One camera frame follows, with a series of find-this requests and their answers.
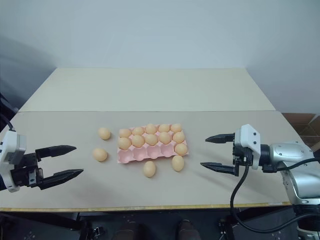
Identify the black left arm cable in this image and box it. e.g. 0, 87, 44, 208
0, 109, 17, 132

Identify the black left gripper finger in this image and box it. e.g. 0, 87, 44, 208
37, 168, 84, 191
35, 144, 77, 159

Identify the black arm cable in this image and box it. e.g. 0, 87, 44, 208
0, 109, 17, 132
229, 156, 320, 235

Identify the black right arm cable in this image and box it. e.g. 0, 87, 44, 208
229, 156, 320, 235

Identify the brown cardboard box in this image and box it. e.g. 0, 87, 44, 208
281, 112, 320, 151

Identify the pink plastic egg tray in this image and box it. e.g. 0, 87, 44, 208
116, 125, 190, 165

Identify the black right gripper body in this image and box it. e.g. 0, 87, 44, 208
232, 139, 253, 177

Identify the black background object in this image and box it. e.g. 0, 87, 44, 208
0, 91, 20, 133

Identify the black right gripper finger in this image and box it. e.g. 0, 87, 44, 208
204, 133, 237, 145
200, 161, 239, 177

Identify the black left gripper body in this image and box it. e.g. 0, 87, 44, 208
10, 151, 45, 188

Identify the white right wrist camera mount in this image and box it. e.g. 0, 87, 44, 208
233, 123, 262, 171

